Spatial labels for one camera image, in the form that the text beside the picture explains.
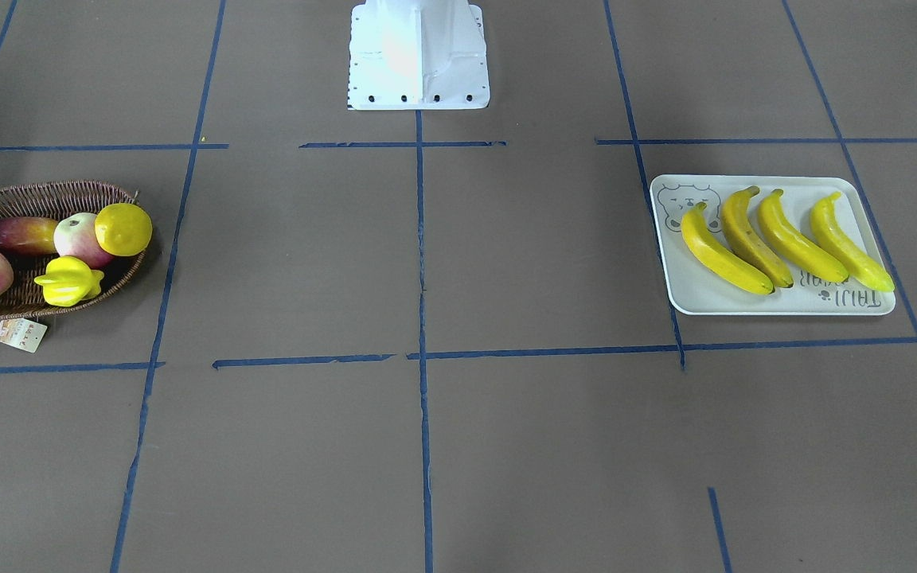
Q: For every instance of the paper basket tag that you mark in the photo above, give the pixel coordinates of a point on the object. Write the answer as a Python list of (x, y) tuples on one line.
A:
[(22, 333)]

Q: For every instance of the purple red mango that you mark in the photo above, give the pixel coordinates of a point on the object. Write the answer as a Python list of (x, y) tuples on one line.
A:
[(28, 235)]

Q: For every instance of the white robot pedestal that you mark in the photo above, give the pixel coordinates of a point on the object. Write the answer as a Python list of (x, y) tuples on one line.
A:
[(417, 55)]

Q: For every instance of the brown wicker basket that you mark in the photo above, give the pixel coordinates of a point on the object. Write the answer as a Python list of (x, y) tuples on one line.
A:
[(57, 200)]

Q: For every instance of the yellow curved fruit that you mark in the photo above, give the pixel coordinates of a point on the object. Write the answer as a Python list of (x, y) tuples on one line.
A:
[(68, 281)]

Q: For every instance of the yellow banana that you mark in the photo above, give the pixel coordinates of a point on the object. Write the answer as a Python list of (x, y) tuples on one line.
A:
[(787, 240), (747, 244), (712, 254), (831, 237)]

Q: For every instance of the yellow pear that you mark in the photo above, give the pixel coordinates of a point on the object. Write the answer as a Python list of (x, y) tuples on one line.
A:
[(123, 229)]

